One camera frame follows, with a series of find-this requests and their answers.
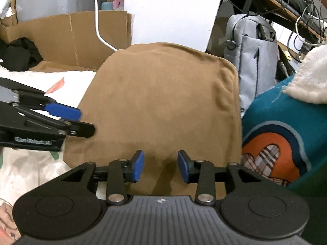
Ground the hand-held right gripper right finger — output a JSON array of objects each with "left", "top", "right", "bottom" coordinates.
[{"left": 177, "top": 150, "right": 266, "bottom": 206}]

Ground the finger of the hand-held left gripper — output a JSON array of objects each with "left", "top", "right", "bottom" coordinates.
[
  {"left": 19, "top": 94, "right": 82, "bottom": 121},
  {"left": 11, "top": 102, "right": 96, "bottom": 138}
]

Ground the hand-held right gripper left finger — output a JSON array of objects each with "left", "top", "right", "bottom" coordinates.
[{"left": 60, "top": 150, "right": 145, "bottom": 205}]

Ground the brown printed t-shirt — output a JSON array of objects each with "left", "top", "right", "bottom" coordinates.
[{"left": 63, "top": 42, "right": 243, "bottom": 197}]

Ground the white bear print blanket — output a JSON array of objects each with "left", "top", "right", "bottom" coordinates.
[{"left": 0, "top": 65, "right": 108, "bottom": 245}]

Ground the crumpled black garment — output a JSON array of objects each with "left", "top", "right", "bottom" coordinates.
[{"left": 0, "top": 37, "right": 43, "bottom": 72}]

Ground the folded cardboard sheet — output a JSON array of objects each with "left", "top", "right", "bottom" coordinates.
[{"left": 0, "top": 10, "right": 133, "bottom": 73}]

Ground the teal printed fleece blanket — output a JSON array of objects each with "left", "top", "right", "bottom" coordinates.
[{"left": 241, "top": 46, "right": 327, "bottom": 245}]

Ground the grey backpack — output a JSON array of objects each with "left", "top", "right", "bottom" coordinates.
[{"left": 223, "top": 14, "right": 279, "bottom": 113}]

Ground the wooden desk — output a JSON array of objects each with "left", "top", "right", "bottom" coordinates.
[{"left": 240, "top": 0, "right": 327, "bottom": 41}]

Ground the white cable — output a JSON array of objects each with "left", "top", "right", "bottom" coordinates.
[{"left": 92, "top": 0, "right": 118, "bottom": 52}]

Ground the tangle of cables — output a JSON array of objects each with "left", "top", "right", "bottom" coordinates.
[{"left": 280, "top": 0, "right": 327, "bottom": 62}]

